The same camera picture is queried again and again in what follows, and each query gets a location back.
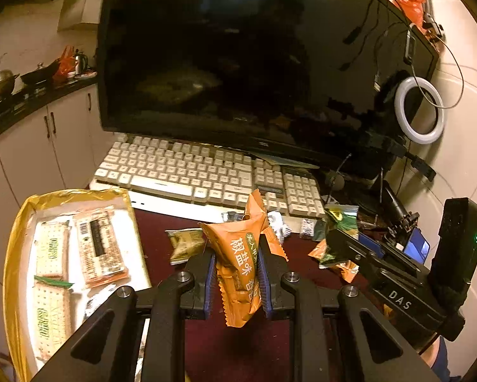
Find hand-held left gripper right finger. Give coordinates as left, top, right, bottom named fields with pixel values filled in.
left=256, top=239, right=442, bottom=382

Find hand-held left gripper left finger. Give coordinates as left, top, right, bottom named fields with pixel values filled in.
left=31, top=247, right=217, bottom=382

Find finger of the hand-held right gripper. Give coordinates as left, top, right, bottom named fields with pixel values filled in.
left=358, top=231, right=428, bottom=273
left=325, top=228, right=386, bottom=283

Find green pea snack packet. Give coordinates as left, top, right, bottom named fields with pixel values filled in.
left=324, top=203, right=360, bottom=239

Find orange snack packet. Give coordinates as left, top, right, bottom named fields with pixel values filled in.
left=322, top=258, right=360, bottom=283
left=199, top=189, right=289, bottom=329
left=308, top=239, right=330, bottom=265

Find dark green snack packet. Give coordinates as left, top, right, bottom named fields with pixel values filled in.
left=165, top=227, right=207, bottom=266

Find gold foil tray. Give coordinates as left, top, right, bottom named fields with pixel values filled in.
left=3, top=188, right=151, bottom=382

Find person's right forearm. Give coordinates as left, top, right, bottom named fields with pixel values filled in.
left=426, top=336, right=454, bottom=382

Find smartphone with blue screen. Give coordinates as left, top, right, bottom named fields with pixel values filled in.
left=403, top=229, right=431, bottom=265

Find black phone clamp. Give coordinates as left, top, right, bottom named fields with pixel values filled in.
left=385, top=211, right=420, bottom=247

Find black cylindrical device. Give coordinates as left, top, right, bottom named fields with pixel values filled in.
left=375, top=181, right=408, bottom=223

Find silver wrapped candy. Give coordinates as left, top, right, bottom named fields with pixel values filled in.
left=267, top=211, right=291, bottom=244

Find dark red table cloth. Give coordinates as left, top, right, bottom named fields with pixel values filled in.
left=133, top=207, right=434, bottom=382

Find grey mesh microphone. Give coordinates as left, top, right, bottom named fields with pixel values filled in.
left=322, top=169, right=346, bottom=192

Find silver foil wrapper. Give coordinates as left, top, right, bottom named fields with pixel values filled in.
left=82, top=284, right=120, bottom=323

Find barcode labelled biscuit packet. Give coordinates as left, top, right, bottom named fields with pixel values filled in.
left=74, top=208, right=130, bottom=290

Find white computer keyboard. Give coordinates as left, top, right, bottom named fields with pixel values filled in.
left=89, top=133, right=326, bottom=223

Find pale cracker packet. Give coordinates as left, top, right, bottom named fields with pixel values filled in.
left=32, top=275, right=75, bottom=364
left=33, top=220, right=73, bottom=281

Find white lower kitchen cabinets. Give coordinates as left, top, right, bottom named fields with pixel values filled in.
left=0, top=83, right=120, bottom=239

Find black computer monitor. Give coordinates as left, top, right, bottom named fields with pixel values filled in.
left=96, top=0, right=440, bottom=168

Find black kitchen counter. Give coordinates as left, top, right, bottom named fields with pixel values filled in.
left=0, top=75, right=100, bottom=148

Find steel kettle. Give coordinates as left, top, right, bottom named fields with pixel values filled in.
left=73, top=49, right=90, bottom=75

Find gas stove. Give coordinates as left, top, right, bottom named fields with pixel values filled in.
left=11, top=83, right=50, bottom=100

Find black frying pan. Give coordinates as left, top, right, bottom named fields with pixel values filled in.
left=19, top=60, right=61, bottom=86

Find black ring light stand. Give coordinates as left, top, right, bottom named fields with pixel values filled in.
left=361, top=129, right=438, bottom=192

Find white ring light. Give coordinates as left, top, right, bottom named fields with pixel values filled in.
left=393, top=77, right=446, bottom=146

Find thin looped cable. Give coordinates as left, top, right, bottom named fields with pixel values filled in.
left=407, top=24, right=466, bottom=109

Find white wall cabinet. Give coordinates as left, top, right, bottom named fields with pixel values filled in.
left=57, top=0, right=104, bottom=32

